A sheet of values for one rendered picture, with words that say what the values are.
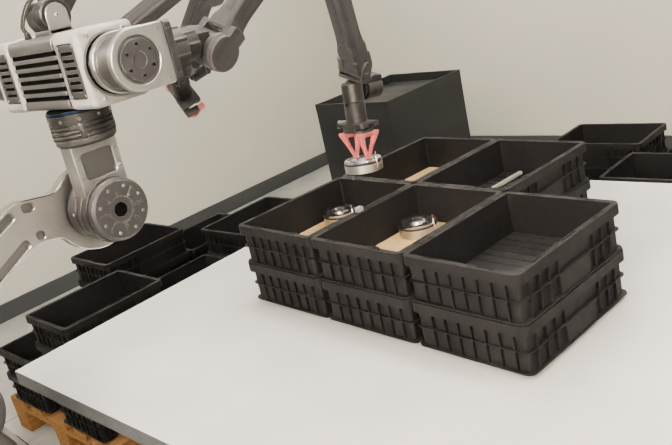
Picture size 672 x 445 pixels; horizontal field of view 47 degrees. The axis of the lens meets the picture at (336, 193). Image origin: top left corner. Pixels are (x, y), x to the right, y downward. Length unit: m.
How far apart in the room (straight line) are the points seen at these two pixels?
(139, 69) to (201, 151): 3.94
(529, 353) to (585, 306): 0.21
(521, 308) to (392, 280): 0.33
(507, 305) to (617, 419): 0.28
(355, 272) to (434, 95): 2.07
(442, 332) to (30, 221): 0.92
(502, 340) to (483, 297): 0.09
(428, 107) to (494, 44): 1.89
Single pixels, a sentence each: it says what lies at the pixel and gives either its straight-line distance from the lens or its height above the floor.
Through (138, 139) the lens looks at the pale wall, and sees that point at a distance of 5.15.
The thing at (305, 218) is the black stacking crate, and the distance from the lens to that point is 2.24.
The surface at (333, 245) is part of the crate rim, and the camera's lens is 1.81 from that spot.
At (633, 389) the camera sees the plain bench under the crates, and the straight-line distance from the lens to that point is 1.56.
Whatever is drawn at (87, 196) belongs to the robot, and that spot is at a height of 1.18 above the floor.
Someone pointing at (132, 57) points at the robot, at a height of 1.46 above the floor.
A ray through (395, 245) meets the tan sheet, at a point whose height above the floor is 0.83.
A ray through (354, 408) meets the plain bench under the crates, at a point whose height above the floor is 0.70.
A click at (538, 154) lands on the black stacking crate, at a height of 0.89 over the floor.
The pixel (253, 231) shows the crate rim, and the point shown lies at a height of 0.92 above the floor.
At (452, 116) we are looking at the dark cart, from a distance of 3.89.
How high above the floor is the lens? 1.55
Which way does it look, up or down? 17 degrees down
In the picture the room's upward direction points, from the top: 13 degrees counter-clockwise
